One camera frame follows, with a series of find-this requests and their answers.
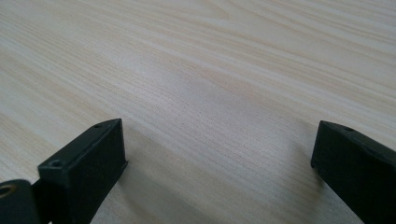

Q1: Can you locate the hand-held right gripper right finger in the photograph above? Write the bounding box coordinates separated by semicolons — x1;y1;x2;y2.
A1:
310;119;396;224

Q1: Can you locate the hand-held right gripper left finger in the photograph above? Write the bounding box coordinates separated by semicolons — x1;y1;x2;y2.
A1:
32;118;129;224

